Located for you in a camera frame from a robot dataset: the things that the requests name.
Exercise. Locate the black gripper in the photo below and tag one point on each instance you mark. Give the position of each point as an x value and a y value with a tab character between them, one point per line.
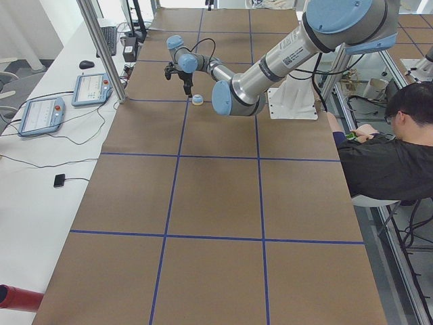
185	77

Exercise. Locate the small blue white bell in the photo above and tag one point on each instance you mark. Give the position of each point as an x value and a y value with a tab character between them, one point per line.
197	100

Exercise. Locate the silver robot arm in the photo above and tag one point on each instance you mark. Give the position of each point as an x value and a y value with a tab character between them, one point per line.
363	26

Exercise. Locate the person's hand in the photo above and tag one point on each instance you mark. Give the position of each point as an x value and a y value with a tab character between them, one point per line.
365	132

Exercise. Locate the black power adapter box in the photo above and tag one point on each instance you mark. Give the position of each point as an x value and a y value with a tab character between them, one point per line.
130	49

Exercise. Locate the black keyboard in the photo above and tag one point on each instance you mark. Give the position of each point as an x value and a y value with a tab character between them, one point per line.
110	36

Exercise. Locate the far teach pendant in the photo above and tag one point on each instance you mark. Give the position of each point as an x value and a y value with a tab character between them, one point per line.
91	89

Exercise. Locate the teach pendant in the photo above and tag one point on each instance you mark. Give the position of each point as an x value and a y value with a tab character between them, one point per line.
91	89
42	116

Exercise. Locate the black computer mouse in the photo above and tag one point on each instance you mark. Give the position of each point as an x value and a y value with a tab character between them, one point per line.
85	64

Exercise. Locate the near teach pendant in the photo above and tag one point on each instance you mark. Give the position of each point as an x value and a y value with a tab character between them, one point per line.
42	116

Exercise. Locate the small black puck device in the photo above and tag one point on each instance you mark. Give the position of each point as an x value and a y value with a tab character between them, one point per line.
59	180

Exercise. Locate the seated person in black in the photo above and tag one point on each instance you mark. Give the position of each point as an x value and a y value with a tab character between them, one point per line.
398	168

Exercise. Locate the red cylinder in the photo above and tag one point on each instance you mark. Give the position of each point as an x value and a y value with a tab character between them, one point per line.
20	299

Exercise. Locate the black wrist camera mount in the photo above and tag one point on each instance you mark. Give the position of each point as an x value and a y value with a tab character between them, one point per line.
169	70

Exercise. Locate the white pedestal column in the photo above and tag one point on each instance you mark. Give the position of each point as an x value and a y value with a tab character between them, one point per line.
293	100

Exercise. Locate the aluminium frame post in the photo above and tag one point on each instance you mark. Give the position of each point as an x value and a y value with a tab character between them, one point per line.
91	21

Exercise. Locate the green handled tool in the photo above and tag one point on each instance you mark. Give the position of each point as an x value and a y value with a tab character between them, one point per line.
351	136

